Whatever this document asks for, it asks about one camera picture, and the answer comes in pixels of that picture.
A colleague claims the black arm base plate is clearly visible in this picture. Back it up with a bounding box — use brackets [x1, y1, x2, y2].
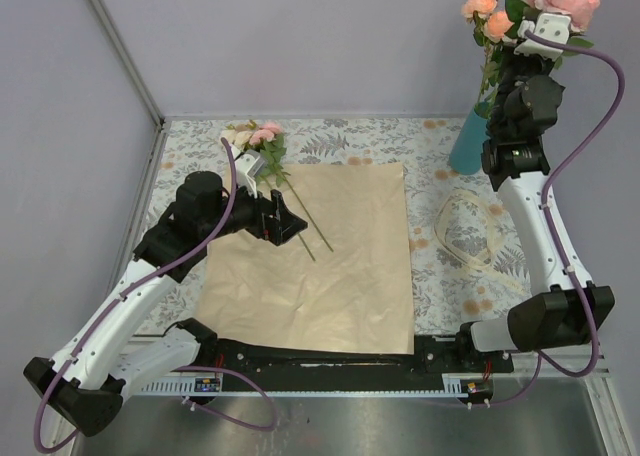
[193, 335, 514, 374]

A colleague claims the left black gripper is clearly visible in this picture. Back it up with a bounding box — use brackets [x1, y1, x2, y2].
[202, 176, 308, 245]

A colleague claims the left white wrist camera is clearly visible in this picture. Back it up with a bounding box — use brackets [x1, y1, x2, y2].
[232, 148, 267, 198]

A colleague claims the cream printed ribbon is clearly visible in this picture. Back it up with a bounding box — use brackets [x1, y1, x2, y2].
[433, 189, 528, 295]

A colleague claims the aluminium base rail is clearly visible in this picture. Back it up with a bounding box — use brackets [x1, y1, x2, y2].
[117, 335, 611, 378]

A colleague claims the floral patterned table mat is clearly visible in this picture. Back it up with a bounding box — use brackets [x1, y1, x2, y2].
[134, 117, 530, 335]

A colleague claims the orange beige wrapping paper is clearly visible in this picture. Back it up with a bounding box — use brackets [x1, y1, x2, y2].
[194, 163, 414, 354]

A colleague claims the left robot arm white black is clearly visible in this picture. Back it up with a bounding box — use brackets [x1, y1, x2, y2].
[23, 171, 308, 437]

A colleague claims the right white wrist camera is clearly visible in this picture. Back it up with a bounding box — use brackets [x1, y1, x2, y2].
[514, 12, 571, 62]

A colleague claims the left aluminium frame post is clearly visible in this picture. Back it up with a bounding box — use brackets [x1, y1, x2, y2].
[86, 0, 165, 128]

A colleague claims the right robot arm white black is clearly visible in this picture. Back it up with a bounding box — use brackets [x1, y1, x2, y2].
[454, 50, 615, 372]

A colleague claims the teal cylindrical vase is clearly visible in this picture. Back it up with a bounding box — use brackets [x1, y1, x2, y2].
[449, 101, 490, 175]

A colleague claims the white slotted cable duct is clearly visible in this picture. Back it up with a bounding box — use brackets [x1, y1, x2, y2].
[139, 367, 493, 398]

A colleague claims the pink flower stem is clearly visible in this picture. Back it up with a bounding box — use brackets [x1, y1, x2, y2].
[243, 120, 334, 252]
[502, 0, 601, 67]

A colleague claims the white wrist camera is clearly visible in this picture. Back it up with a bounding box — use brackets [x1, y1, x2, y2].
[232, 148, 267, 198]
[514, 12, 571, 62]

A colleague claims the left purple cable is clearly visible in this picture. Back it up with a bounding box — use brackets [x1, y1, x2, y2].
[32, 136, 279, 452]

